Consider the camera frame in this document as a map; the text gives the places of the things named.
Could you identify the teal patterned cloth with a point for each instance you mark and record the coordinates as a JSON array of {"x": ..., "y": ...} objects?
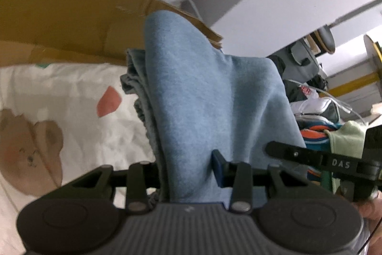
[{"x": 316, "y": 135}]

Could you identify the cream bear print blanket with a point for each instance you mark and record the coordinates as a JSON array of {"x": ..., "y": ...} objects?
[{"x": 74, "y": 99}]

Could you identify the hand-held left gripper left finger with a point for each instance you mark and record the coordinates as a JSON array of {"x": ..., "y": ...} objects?
[{"x": 138, "y": 183}]

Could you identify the blue denim pants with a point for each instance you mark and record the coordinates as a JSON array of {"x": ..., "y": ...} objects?
[{"x": 209, "y": 99}]

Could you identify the person's right hand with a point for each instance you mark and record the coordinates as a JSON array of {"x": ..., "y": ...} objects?
[{"x": 373, "y": 210}]

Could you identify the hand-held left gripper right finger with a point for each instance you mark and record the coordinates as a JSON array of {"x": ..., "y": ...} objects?
[{"x": 218, "y": 167}]

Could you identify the light green cloth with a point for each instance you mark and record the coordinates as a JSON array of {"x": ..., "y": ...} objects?
[{"x": 347, "y": 141}]

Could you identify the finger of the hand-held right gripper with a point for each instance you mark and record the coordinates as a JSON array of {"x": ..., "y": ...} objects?
[{"x": 292, "y": 153}]

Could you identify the low open cardboard box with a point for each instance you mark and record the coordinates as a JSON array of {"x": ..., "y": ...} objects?
[{"x": 59, "y": 19}]

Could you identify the white crumpled cloth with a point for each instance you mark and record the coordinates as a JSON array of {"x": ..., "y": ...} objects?
[{"x": 313, "y": 107}]

